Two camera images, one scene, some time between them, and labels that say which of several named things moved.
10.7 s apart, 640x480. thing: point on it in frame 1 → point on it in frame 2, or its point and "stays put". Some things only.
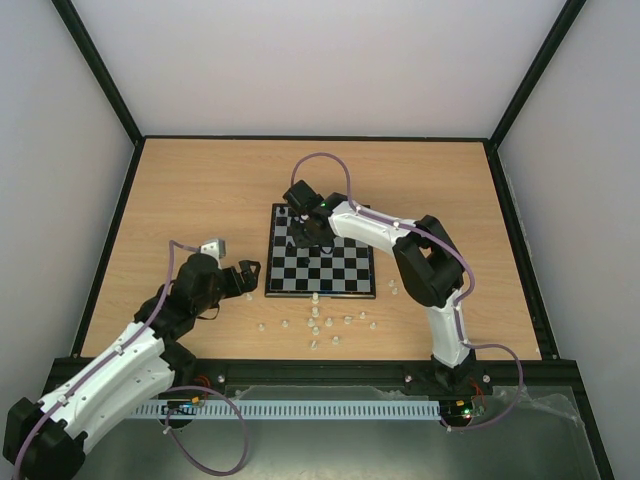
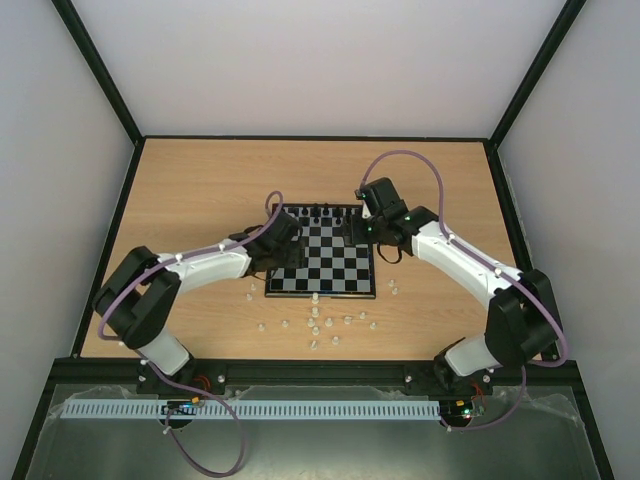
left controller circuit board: (180, 403) stays put
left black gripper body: (235, 287) → (294, 260)
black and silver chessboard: (343, 268) stays put
